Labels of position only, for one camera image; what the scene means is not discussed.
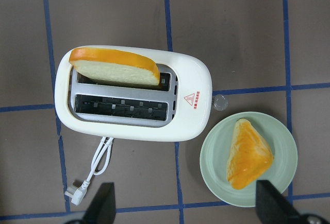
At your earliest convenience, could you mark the white toaster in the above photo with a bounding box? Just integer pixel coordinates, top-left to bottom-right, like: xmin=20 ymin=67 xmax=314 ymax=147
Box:
xmin=54 ymin=46 xmax=228 ymax=142

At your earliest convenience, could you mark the light green plate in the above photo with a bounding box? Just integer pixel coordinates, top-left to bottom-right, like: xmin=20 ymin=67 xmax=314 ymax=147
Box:
xmin=200 ymin=112 xmax=298 ymax=207

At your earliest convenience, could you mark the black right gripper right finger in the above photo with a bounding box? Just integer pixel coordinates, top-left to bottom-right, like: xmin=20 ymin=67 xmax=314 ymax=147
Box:
xmin=255 ymin=180 xmax=329 ymax=224

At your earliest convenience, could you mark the white toaster power cord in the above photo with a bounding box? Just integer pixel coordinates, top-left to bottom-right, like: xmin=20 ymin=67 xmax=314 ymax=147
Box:
xmin=64 ymin=136 xmax=114 ymax=206

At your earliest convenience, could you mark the bread piece on plate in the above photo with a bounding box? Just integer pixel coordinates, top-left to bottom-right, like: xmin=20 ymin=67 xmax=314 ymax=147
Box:
xmin=226 ymin=118 xmax=274 ymax=190

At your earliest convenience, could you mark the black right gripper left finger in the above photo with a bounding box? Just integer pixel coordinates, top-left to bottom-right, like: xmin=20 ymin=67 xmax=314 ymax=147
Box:
xmin=65 ymin=182 xmax=116 ymax=224

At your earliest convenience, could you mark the bread slice in toaster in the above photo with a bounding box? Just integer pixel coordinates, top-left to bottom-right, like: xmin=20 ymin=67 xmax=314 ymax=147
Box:
xmin=69 ymin=47 xmax=160 ymax=86

